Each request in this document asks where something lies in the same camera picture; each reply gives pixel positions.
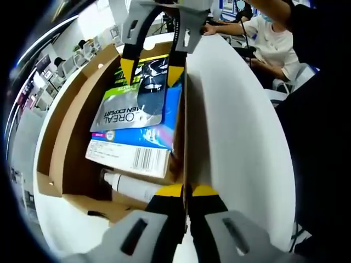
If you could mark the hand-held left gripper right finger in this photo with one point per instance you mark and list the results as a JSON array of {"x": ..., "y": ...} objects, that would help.
[{"x": 205, "y": 219}]

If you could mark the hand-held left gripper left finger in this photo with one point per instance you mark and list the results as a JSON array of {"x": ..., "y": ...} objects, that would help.
[{"x": 167, "y": 219}]

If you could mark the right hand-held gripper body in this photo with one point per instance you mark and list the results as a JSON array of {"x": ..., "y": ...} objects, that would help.
[{"x": 197, "y": 5}]

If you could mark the white tube with black cap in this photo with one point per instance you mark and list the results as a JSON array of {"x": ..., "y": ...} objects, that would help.
[{"x": 131, "y": 186}]

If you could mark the blue soft tissue pack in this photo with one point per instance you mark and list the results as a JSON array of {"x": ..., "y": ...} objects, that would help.
[{"x": 131, "y": 161}]

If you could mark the grey foil sachet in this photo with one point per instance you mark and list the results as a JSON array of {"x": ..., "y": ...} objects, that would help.
[{"x": 123, "y": 109}]

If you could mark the brown cardboard shoe box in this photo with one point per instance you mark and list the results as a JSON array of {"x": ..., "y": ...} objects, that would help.
[{"x": 71, "y": 131}]

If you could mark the white chair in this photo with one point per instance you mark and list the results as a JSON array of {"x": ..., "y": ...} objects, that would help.
[{"x": 277, "y": 93}]

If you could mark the red wall screens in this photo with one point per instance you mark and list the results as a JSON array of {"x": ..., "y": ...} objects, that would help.
[{"x": 26, "y": 96}]

